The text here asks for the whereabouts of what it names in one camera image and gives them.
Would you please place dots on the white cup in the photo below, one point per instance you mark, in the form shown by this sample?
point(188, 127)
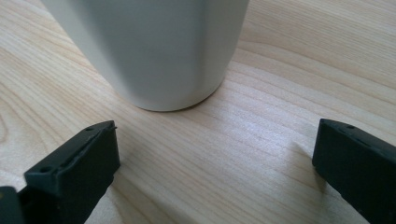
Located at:
point(155, 53)

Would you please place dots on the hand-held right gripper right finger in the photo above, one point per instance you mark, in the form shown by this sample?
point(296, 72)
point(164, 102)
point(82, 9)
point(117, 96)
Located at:
point(358, 161)

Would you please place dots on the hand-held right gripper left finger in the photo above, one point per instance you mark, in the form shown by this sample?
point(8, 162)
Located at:
point(77, 168)

